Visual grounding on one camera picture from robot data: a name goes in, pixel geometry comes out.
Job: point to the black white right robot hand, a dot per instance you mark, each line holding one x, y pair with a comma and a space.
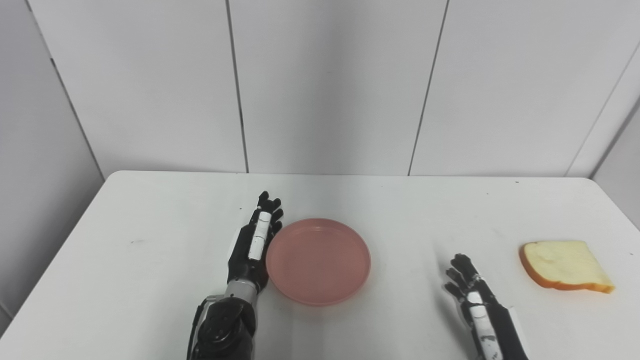
502, 330

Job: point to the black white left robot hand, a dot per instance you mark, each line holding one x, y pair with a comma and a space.
242, 260

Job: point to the pink round plate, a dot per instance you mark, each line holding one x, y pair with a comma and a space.
317, 262

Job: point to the slice of bread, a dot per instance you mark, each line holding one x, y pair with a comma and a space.
562, 262

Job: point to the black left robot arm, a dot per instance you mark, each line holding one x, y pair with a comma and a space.
227, 325

